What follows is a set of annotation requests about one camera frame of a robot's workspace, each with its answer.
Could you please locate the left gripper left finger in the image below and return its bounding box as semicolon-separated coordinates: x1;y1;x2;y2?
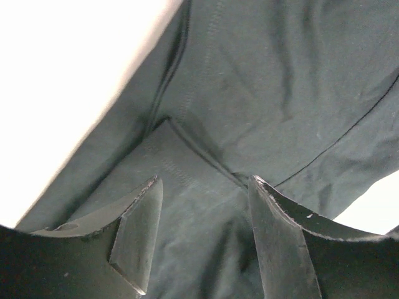
1;177;163;298

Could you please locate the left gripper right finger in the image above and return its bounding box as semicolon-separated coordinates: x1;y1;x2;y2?
249;176;398;298

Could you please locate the black daisy print t-shirt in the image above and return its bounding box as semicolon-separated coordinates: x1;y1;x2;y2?
17;1;398;298

